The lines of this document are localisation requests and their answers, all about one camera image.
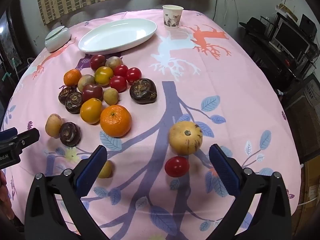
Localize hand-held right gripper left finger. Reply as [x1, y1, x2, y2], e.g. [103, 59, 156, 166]
[24, 145, 110, 240]

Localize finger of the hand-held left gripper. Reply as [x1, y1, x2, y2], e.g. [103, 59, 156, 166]
[11, 127, 40, 155]
[0, 127, 18, 143]

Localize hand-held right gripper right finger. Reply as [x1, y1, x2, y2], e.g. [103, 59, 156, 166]
[209, 144, 292, 240]

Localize small tan longan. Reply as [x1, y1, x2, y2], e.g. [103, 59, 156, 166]
[97, 160, 113, 179]
[103, 88, 119, 105]

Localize small tan oval fruit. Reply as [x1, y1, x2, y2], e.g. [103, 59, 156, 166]
[45, 114, 63, 137]

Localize striped yellow pepino melon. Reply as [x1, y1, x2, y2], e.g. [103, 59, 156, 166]
[168, 121, 203, 156]

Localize large mandarin orange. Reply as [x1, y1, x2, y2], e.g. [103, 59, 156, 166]
[100, 105, 132, 138]

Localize orange tomato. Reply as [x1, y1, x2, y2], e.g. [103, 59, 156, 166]
[80, 98, 103, 125]

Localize small mandarin orange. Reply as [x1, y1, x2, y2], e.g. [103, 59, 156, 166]
[63, 69, 82, 87]

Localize dark red tomato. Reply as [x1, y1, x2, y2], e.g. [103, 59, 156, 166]
[89, 54, 107, 72]
[81, 84, 104, 102]

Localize tan round fruit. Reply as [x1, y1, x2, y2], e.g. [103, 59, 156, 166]
[105, 56, 123, 71]
[77, 74, 96, 92]

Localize large dark water chestnut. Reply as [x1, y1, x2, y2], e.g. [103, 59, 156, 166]
[129, 78, 157, 104]

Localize yellow-green tomato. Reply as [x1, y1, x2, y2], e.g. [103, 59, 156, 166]
[94, 66, 114, 86]

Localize white oval plate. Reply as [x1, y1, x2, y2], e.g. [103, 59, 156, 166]
[78, 18, 157, 55]

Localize person's left hand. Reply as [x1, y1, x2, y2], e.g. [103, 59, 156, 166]
[0, 170, 15, 220]

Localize brown cardboard carton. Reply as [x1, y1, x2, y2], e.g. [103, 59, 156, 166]
[291, 160, 320, 230]

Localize pink printed tablecloth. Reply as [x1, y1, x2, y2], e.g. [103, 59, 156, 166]
[0, 9, 304, 240]

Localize dark wooden cabinet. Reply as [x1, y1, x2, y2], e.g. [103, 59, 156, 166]
[0, 5, 28, 85]

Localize white ceramic lidded jar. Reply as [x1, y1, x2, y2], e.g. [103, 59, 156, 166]
[44, 26, 71, 53]

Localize black computer desk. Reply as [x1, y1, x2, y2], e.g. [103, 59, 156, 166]
[240, 15, 320, 90]

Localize wide brick-pattern curtain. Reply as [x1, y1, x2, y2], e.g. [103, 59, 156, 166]
[35, 0, 135, 25]

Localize computer monitor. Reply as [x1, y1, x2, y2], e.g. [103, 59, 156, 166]
[274, 21, 313, 58]

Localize black hat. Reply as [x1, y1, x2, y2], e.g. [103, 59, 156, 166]
[239, 17, 269, 34]

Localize printed paper cup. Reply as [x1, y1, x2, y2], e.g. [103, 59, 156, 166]
[162, 5, 184, 28]

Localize black speaker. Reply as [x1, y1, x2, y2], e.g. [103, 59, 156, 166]
[299, 14, 318, 40]

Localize small cardboard box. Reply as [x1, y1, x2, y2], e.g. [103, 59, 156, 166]
[275, 4, 299, 22]

